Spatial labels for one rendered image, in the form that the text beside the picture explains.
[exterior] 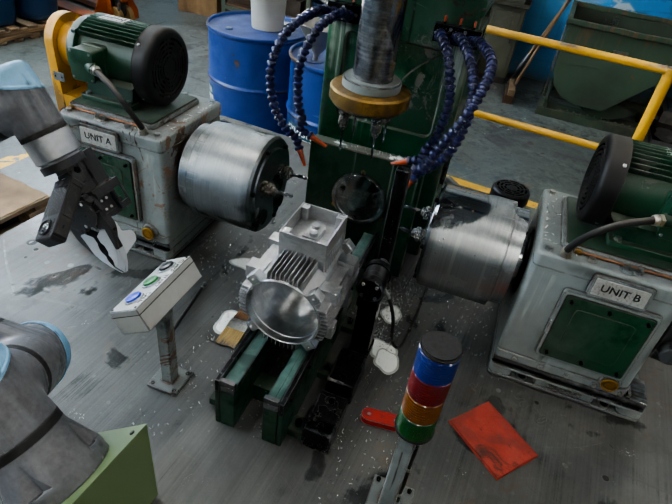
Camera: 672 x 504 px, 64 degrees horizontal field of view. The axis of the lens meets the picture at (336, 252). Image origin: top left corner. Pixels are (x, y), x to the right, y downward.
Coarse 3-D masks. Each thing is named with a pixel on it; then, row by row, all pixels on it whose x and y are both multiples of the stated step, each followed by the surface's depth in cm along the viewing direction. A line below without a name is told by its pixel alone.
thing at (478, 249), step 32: (448, 192) 119; (480, 192) 122; (448, 224) 115; (480, 224) 114; (512, 224) 114; (448, 256) 116; (480, 256) 114; (512, 256) 113; (448, 288) 121; (480, 288) 117
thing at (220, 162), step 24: (192, 144) 130; (216, 144) 128; (240, 144) 128; (264, 144) 128; (192, 168) 128; (216, 168) 127; (240, 168) 125; (264, 168) 129; (288, 168) 138; (192, 192) 130; (216, 192) 128; (240, 192) 126; (264, 192) 131; (216, 216) 134; (240, 216) 130; (264, 216) 137
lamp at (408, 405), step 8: (408, 400) 79; (408, 408) 80; (416, 408) 78; (424, 408) 78; (432, 408) 78; (440, 408) 79; (408, 416) 80; (416, 416) 79; (424, 416) 79; (432, 416) 79; (424, 424) 80
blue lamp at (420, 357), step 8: (416, 360) 76; (424, 360) 73; (416, 368) 75; (424, 368) 74; (432, 368) 73; (440, 368) 72; (448, 368) 72; (456, 368) 74; (424, 376) 74; (432, 376) 74; (440, 376) 73; (448, 376) 74; (432, 384) 74; (440, 384) 74
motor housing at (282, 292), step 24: (288, 264) 101; (312, 264) 104; (336, 264) 110; (264, 288) 112; (288, 288) 119; (312, 288) 101; (264, 312) 111; (288, 312) 115; (312, 312) 115; (336, 312) 106; (264, 336) 110; (288, 336) 109; (312, 336) 104
